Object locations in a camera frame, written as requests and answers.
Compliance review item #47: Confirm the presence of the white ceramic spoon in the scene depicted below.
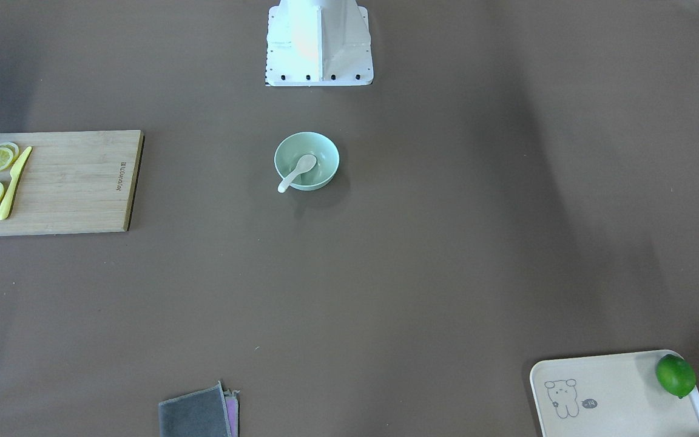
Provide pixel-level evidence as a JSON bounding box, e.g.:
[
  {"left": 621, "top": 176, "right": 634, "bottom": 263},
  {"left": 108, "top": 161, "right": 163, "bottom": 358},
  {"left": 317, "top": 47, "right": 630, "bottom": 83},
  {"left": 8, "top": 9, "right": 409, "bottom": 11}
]
[{"left": 277, "top": 154, "right": 318, "bottom": 194}]

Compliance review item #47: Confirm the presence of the light green bowl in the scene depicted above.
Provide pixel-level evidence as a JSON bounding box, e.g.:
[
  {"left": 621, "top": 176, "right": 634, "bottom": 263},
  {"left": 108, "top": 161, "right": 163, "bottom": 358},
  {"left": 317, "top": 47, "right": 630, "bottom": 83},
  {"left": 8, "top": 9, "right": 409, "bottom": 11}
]
[{"left": 274, "top": 132, "right": 340, "bottom": 191}]

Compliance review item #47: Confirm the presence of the green lime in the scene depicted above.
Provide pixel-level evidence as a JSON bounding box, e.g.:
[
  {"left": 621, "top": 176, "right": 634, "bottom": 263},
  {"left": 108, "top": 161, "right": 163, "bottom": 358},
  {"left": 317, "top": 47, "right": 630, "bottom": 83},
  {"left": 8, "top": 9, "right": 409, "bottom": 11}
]
[{"left": 655, "top": 354, "right": 697, "bottom": 399}]

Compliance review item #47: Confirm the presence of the beige serving tray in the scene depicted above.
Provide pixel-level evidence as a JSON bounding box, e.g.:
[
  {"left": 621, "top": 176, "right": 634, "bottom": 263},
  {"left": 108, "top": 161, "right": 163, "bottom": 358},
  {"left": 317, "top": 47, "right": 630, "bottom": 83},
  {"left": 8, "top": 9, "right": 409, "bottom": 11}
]
[{"left": 529, "top": 350, "right": 699, "bottom": 436}]

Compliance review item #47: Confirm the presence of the grey folded cloth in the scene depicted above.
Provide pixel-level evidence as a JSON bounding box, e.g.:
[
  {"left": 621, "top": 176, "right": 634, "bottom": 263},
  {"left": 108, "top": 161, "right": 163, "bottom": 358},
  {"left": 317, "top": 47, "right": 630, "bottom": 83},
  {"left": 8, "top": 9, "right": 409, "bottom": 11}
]
[{"left": 158, "top": 381, "right": 240, "bottom": 436}]

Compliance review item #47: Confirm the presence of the bamboo cutting board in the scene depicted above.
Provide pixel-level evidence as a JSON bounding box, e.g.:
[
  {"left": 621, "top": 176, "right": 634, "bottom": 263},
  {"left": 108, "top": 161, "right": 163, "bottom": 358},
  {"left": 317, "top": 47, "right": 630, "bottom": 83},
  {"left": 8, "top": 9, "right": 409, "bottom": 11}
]
[{"left": 0, "top": 130, "right": 144, "bottom": 236}]

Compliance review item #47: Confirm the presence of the upper lemon slice stack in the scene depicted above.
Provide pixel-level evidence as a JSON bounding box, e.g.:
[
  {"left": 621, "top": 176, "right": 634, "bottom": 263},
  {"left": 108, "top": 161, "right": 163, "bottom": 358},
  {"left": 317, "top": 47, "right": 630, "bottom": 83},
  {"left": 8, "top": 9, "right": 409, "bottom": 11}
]
[{"left": 0, "top": 142, "right": 20, "bottom": 172}]

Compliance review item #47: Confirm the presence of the yellow plastic knife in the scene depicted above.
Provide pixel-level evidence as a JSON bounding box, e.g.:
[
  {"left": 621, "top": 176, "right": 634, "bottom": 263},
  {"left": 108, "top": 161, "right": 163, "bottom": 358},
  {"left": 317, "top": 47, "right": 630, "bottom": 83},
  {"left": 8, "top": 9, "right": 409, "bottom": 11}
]
[{"left": 0, "top": 146, "right": 33, "bottom": 221}]

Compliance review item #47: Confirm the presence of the white pedestal column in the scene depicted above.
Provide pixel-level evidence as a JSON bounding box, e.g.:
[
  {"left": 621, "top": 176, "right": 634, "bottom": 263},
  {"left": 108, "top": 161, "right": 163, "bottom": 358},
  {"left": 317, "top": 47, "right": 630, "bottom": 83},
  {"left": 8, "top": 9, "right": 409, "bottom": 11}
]
[{"left": 265, "top": 1, "right": 374, "bottom": 87}]

